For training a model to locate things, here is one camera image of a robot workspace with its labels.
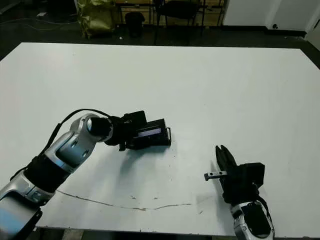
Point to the yellow-green plastic bag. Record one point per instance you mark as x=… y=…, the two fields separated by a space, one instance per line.
x=96 y=18

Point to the white paper sheet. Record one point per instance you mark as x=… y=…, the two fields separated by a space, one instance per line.
x=41 y=14

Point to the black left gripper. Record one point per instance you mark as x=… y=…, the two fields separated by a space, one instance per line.
x=120 y=132

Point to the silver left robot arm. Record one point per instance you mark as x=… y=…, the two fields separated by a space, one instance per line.
x=50 y=162

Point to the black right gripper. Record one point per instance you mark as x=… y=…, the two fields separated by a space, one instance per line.
x=237 y=185

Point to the black floor bin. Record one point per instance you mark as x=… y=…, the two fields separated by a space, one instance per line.
x=135 y=25

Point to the black box lid with print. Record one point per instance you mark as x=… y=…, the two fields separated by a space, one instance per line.
x=152 y=140

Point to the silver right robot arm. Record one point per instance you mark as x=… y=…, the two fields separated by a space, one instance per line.
x=252 y=222

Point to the black box base white insert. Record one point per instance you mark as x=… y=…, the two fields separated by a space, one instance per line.
x=170 y=137

